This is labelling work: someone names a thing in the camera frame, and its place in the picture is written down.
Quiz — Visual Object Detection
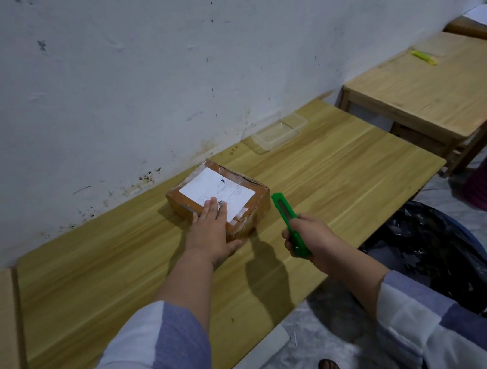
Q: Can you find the white flat board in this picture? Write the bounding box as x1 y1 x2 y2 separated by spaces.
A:
213 323 296 369

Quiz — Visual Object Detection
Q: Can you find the clear plastic container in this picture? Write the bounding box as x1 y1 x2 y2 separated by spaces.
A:
248 110 313 155

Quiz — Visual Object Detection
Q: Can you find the green utility knife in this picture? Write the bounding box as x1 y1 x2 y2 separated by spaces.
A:
270 189 313 263

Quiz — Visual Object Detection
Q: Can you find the person's left forearm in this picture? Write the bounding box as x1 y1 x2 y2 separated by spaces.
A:
16 242 231 369

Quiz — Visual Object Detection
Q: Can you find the brown cardboard parcel box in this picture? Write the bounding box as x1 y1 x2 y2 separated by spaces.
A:
161 150 277 251

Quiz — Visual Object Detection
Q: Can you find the dark wooden table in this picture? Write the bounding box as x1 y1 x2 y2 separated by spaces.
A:
439 0 487 57

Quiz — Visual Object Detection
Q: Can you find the yellow utility knife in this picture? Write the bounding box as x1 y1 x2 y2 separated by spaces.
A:
410 46 439 70

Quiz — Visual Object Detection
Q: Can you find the small wooden table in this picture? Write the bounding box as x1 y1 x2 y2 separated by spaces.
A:
329 24 487 192

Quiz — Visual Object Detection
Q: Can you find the large black plastic bag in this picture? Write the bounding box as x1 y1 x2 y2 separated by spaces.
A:
354 190 487 330

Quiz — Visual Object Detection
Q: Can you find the person's left hand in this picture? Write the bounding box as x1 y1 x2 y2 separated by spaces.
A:
177 193 247 274

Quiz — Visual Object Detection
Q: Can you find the person's right hand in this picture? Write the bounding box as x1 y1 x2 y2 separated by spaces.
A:
279 208 344 278

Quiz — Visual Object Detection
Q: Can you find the person's right forearm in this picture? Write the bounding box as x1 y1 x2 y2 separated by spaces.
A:
316 219 487 369

